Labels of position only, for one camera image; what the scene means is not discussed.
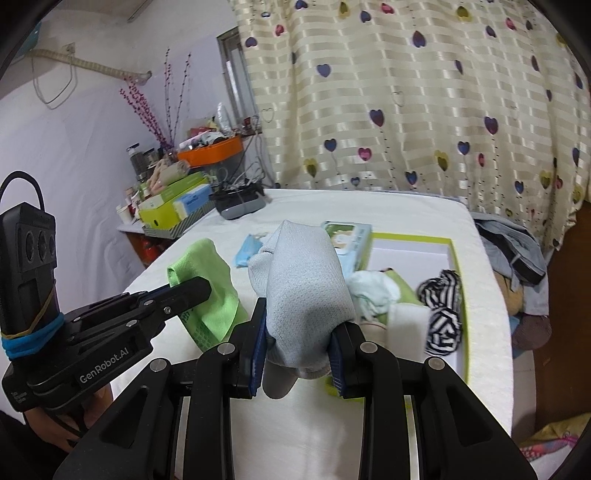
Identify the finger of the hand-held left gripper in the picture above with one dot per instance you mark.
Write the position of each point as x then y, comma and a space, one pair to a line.
189, 295
147, 293

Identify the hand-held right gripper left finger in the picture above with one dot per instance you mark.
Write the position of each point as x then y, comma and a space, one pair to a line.
258, 341

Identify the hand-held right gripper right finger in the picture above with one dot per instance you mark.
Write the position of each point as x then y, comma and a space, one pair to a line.
339, 364

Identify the green cloth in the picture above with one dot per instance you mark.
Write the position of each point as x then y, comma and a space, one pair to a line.
217, 286

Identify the grey sock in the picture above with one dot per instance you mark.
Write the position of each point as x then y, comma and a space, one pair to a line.
300, 286

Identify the black white striped sock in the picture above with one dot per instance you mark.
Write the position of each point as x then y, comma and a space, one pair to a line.
443, 330
441, 288

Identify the white box with green rim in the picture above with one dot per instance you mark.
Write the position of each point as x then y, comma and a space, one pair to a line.
406, 254

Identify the person's left hand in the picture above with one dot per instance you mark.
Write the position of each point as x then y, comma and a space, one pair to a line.
51, 424

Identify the white towel with thin stripes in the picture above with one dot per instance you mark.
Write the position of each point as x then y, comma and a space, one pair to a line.
371, 331

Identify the grey striped storage tray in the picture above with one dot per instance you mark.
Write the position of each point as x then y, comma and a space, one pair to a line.
184, 226

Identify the blue elastic band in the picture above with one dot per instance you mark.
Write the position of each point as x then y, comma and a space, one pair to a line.
32, 339

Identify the light blue face mask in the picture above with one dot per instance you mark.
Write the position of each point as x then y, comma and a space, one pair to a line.
247, 251

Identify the yellow-green cardboard box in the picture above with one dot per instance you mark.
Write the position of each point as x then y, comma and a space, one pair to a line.
161, 217

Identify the blue white tissue pack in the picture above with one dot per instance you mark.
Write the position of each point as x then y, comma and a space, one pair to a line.
196, 201

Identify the black and grey device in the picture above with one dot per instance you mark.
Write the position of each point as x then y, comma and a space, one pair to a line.
240, 203

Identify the green and white carton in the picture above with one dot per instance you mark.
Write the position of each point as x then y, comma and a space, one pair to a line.
180, 189

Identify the pink beige cloth bundle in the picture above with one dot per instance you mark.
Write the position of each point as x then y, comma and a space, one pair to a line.
166, 175

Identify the wet wipes pack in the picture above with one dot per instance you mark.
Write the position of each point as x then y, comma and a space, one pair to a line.
355, 244

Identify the dark lidded bottle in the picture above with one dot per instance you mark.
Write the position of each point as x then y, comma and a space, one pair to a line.
136, 161

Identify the orange plastic tray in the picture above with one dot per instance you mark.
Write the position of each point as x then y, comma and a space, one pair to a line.
212, 152

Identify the pile of small toiletries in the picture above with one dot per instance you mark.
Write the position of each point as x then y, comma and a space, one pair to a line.
207, 136

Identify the purple decorative branches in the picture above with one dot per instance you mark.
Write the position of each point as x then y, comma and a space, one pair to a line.
147, 115

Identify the brown beige cloth bundle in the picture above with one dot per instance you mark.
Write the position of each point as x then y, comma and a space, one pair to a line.
526, 318

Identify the grey clothing pile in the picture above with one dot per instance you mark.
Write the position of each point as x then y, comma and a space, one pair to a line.
508, 244

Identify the colourful printed bag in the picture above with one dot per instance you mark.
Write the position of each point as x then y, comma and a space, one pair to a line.
549, 443

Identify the brown wooden wardrobe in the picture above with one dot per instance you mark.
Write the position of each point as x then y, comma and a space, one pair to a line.
570, 323

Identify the cream heart print curtain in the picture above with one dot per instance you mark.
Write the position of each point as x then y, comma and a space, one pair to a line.
415, 115

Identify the beige wall pipe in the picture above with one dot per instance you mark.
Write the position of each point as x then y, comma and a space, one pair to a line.
92, 64

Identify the metal window frame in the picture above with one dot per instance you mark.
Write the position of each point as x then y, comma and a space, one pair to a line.
231, 69

